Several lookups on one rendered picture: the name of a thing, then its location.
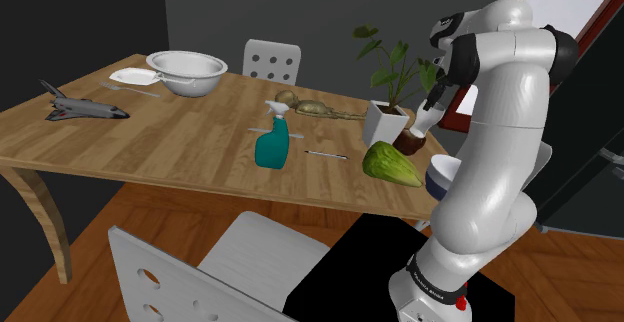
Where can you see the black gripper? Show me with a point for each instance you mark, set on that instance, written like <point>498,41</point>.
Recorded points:
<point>438,89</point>

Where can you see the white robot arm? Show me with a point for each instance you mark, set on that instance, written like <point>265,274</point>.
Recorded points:
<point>492,165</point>

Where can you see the white and brown vase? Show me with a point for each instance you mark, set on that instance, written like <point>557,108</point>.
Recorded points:
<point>425,121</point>

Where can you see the green plant in white pot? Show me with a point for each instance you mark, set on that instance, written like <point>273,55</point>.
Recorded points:
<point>382,123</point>

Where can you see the blue and white bowl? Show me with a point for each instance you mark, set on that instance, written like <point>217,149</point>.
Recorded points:
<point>441,172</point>

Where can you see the green lettuce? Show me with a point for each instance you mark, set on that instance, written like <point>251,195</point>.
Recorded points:
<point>387,165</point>

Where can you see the golden skeleton figure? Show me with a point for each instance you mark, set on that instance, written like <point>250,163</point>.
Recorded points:
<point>312,108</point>

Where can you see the black and silver pen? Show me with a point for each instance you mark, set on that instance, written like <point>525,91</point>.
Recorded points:
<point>325,154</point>

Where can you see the silver knife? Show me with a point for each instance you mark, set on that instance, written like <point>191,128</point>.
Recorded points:
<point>295,136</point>

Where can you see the teal spray bottle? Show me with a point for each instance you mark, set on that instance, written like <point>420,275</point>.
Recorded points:
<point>272,150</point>

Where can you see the white chair with round holes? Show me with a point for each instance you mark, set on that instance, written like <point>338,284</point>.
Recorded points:
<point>261,67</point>
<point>258,257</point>

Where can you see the black robot stand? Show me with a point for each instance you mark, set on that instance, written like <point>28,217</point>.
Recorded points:
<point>360,267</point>

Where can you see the large white bowl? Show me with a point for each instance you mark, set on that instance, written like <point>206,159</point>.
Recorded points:
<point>187,75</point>

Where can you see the wooden table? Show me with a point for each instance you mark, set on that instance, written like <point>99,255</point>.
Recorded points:
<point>185,136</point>

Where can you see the white plate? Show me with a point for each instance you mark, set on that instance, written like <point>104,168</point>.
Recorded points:
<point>131,76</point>

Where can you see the silver fork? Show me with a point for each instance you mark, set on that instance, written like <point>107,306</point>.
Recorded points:
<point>128,89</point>

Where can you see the grey toy space shuttle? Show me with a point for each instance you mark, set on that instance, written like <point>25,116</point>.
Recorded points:
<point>83,109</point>

